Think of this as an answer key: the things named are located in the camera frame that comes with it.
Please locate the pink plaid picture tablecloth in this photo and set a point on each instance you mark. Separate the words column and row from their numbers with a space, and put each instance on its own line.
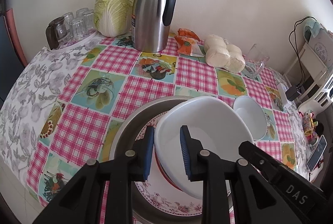
column 85, row 120

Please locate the white cup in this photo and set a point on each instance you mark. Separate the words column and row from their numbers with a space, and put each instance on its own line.
column 252, row 120

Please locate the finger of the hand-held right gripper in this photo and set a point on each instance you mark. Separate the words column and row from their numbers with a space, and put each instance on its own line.
column 257, row 159

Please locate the smartphone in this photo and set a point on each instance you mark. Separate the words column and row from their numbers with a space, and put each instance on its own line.
column 317, row 152

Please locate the clear drinking glass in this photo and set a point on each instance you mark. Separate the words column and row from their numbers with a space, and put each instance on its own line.
column 89, row 21
column 67, row 20
column 81, row 13
column 76, row 27

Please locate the pink board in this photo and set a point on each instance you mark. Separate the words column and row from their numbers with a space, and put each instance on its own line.
column 15, row 36

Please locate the white glass tray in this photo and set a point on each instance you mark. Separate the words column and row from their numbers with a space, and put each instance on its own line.
column 78, row 42

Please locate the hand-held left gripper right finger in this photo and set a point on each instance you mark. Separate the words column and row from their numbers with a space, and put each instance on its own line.
column 185, row 153

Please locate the white cutout chair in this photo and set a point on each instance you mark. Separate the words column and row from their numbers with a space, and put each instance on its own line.
column 320, row 99

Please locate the stainless steel thermos jug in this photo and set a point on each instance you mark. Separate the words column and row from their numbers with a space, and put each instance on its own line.
column 148, row 18

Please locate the floral round plate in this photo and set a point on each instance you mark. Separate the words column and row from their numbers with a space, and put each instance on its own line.
column 161, row 200

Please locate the white power strip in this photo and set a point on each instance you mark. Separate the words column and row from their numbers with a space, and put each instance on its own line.
column 282, row 90

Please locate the yellow candy roll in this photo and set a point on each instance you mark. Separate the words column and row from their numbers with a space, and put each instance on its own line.
column 308, row 125

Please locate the orange snack packet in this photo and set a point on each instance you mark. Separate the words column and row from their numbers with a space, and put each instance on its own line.
column 187, row 44

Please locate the napa cabbage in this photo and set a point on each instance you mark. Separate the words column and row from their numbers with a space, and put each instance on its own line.
column 111, row 10

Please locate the black power adapter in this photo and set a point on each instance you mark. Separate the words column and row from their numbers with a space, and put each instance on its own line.
column 292, row 93

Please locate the white wooden chair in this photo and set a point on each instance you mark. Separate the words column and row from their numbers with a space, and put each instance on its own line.
column 316, row 57

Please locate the stainless steel plate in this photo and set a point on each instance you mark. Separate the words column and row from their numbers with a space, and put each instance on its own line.
column 135, row 120

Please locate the teal cloth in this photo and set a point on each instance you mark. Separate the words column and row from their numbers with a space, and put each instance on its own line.
column 311, row 29

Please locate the light blue bowl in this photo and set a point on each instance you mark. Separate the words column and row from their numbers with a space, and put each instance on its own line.
column 208, row 120

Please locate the clear glass mug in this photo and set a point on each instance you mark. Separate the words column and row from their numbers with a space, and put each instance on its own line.
column 253, row 62

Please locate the bag of steamed buns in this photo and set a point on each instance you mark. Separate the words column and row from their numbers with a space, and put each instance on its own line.
column 223, row 55

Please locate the white printed board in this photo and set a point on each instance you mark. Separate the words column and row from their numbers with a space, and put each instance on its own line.
column 324, row 47

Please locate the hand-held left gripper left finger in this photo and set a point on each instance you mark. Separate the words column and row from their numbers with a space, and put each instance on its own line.
column 148, row 153

